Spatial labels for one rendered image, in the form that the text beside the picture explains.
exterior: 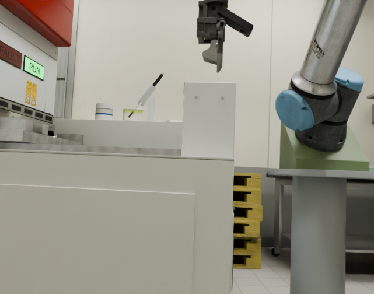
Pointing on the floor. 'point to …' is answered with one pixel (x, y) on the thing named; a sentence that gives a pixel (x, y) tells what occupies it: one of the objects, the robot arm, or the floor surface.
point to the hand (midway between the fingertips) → (220, 67)
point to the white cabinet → (110, 224)
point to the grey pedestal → (319, 228)
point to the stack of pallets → (247, 220)
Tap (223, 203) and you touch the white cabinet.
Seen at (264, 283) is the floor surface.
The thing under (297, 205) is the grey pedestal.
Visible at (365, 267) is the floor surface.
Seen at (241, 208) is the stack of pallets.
